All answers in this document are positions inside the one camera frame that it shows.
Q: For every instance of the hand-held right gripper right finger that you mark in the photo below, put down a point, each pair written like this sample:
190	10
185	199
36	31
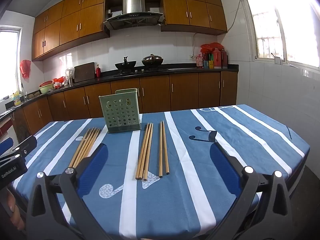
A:
225	170

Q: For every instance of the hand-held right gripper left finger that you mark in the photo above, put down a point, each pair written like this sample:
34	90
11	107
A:
93	170

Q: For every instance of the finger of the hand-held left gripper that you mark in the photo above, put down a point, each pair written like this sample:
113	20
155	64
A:
27	142
6	145

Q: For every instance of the green perforated utensil holder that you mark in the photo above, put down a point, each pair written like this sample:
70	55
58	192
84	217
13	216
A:
120	115

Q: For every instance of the person's left hand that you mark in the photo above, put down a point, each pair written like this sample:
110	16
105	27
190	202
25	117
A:
12	206

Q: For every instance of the blue white striped tablecloth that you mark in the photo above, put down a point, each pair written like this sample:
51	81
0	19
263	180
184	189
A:
187	180

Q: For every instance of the yellow dish soap bottle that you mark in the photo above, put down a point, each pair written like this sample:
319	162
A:
17	99

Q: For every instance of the steel faucet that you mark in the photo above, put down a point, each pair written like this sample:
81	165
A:
23	91

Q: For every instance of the green basin with red lid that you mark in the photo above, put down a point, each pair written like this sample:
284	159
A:
46	87

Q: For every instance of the red and white plastic bag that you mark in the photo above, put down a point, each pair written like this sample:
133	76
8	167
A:
58	82

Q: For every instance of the hanging red plastic bag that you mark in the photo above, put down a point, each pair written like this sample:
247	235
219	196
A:
25	68

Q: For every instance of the grey utensil jar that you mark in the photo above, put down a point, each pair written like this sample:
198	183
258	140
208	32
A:
70	76

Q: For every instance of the small window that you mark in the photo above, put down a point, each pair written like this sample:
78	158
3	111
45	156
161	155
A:
8	62

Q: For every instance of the wooden base cabinets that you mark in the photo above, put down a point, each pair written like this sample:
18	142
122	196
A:
185	92

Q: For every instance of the dark cutting board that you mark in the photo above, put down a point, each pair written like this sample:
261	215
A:
84	72

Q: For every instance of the red bottle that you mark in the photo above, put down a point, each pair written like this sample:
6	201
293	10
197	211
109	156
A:
98	72

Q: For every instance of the black kitchen countertop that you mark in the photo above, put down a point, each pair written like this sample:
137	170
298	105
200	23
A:
212	70

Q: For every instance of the yellow box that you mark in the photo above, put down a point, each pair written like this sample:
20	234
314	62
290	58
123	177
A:
211	64

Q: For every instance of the gas stove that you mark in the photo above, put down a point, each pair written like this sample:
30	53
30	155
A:
140	71

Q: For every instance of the black wok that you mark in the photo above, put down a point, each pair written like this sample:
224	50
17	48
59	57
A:
125	65

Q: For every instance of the pink bottle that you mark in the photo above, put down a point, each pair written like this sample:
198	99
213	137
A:
199	62

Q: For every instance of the dark red thermos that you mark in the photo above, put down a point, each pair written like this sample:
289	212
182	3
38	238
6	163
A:
224	58

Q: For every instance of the white windowsill box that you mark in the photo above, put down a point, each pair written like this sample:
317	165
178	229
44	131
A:
277	60

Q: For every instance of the wok with lid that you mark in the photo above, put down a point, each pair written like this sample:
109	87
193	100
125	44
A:
152	60

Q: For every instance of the large window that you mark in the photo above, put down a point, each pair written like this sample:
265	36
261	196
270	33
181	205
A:
267	25

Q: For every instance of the steel range hood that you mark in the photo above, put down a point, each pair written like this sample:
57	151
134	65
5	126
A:
135	5

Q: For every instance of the wall outlet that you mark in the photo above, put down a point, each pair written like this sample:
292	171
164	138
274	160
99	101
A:
192	57

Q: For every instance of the long wooden wall cabinet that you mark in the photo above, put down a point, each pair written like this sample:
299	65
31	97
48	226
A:
70	25

